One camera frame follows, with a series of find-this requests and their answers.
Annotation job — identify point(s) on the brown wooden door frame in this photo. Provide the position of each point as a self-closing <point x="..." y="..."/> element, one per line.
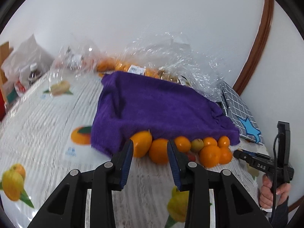
<point x="257" y="47"/>

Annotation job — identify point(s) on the dark medicine bottle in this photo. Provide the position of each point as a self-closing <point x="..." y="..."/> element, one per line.
<point x="35" y="74"/>

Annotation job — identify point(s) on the clear bag of oranges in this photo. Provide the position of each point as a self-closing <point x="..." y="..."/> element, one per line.
<point x="85" y="57"/>

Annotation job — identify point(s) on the white plastic bag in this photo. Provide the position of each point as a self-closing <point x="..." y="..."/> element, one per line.
<point x="17" y="65"/>

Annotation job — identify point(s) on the small orange mandarin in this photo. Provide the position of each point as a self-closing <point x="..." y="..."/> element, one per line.
<point x="183" y="144"/>

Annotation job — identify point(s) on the small yellow green fruit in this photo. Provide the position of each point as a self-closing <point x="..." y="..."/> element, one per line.
<point x="197" y="145"/>

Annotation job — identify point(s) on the person's right hand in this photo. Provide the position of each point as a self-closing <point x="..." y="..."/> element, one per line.
<point x="267" y="193"/>

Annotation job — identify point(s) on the large orange mandarin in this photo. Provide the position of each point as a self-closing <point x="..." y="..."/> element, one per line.
<point x="209" y="156"/>
<point x="158" y="151"/>

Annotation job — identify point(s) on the grey checked star bag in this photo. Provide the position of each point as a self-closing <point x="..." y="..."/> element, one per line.
<point x="239" y="113"/>

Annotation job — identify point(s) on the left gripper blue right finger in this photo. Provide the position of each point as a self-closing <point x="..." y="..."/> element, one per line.
<point x="234" y="207"/>

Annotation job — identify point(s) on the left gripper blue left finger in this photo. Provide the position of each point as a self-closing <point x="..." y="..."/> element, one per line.
<point x="66" y="206"/>

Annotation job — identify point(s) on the small red fruit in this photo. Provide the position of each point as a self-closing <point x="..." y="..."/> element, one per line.
<point x="191" y="157"/>

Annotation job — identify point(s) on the large clear plastic bag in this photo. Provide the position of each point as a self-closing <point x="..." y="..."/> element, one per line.
<point x="172" y="54"/>

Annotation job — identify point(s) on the wooden box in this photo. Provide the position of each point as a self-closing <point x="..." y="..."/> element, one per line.
<point x="6" y="85"/>

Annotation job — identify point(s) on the oval orange fruit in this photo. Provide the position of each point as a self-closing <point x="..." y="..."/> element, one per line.
<point x="141" y="143"/>

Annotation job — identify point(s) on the purple towel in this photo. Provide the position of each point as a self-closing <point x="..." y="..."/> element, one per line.
<point x="131" y="103"/>

